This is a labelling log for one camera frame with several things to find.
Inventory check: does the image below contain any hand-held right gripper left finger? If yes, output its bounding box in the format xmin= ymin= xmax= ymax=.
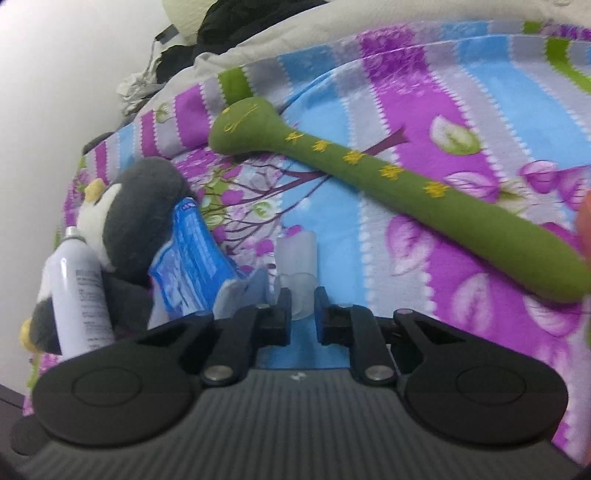
xmin=137 ymin=286 xmax=293 ymax=387

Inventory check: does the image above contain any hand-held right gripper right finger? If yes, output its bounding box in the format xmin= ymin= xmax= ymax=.
xmin=314 ymin=286 xmax=465 ymax=387

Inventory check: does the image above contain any clear plastic cap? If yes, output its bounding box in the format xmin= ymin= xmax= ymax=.
xmin=276 ymin=232 xmax=319 ymax=319

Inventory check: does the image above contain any orange cardboard box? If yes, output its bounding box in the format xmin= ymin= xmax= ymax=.
xmin=577 ymin=189 xmax=591 ymax=352

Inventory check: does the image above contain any blue tissue packet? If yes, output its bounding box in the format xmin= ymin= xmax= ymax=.
xmin=148 ymin=197 xmax=271 ymax=321

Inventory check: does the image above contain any green plush stick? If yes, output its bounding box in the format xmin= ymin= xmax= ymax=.
xmin=209 ymin=98 xmax=591 ymax=303

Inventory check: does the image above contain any grey white penguin plush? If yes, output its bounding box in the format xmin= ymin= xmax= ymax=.
xmin=19 ymin=158 xmax=192 ymax=356

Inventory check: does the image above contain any white spray can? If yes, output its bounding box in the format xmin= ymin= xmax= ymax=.
xmin=42 ymin=226 xmax=116 ymax=358

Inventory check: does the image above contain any grey cloth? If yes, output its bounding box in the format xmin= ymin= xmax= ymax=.
xmin=82 ymin=133 xmax=116 ymax=155

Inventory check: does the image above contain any striped floral bedsheet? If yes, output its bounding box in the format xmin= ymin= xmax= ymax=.
xmin=23 ymin=18 xmax=591 ymax=462

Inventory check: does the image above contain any white crumpled cloth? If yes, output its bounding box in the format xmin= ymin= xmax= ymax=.
xmin=115 ymin=71 xmax=160 ymax=114

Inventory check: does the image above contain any black bag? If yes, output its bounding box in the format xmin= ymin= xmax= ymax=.
xmin=154 ymin=44 xmax=204 ymax=84

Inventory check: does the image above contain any grey duvet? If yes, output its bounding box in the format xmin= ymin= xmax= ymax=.
xmin=157 ymin=0 xmax=591 ymax=93

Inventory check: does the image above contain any black jacket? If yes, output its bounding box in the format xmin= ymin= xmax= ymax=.
xmin=198 ymin=0 xmax=328 ymax=47

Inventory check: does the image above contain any cream quilted headboard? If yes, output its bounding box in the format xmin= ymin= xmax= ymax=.
xmin=163 ymin=0 xmax=222 ymax=44

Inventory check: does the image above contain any black charging cable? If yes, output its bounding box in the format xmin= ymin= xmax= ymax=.
xmin=143 ymin=41 xmax=162 ymax=79

